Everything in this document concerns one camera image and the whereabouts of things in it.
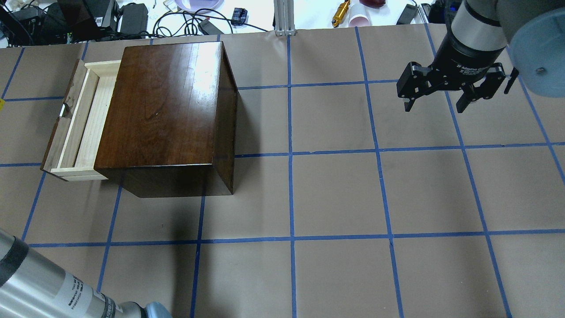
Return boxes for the white drawer handle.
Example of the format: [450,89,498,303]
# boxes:
[59,102,72,118]

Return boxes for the aluminium frame post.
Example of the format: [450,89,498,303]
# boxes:
[274,0,296,37]

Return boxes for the purple white bowl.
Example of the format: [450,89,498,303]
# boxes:
[175,0,224,13]

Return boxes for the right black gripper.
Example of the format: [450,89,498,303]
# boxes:
[397,34,506,114]

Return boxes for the black power brick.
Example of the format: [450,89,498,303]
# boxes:
[119,3,149,39]

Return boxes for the light wood drawer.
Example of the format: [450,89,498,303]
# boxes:
[40,60,121,182]

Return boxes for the dark wooden cabinet box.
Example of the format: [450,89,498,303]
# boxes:
[94,42,239,198]

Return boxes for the small black adapter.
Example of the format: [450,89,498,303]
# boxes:
[230,8,248,26]

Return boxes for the black device right back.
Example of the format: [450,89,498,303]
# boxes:
[397,4,418,25]

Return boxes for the black electronics pile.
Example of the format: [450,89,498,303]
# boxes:
[1,0,122,46]

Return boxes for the pink paper cup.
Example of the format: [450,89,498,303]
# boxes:
[347,11,372,27]

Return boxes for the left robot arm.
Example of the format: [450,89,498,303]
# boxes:
[0,230,171,318]

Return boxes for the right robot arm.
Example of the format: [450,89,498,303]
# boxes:
[397,0,565,113]

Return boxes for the dark red object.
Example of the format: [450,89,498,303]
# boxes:
[359,0,387,9]

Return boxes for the black cable bundle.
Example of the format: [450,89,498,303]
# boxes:
[152,9,268,38]

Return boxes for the brass cylinder tool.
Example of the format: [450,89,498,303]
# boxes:
[331,0,350,28]

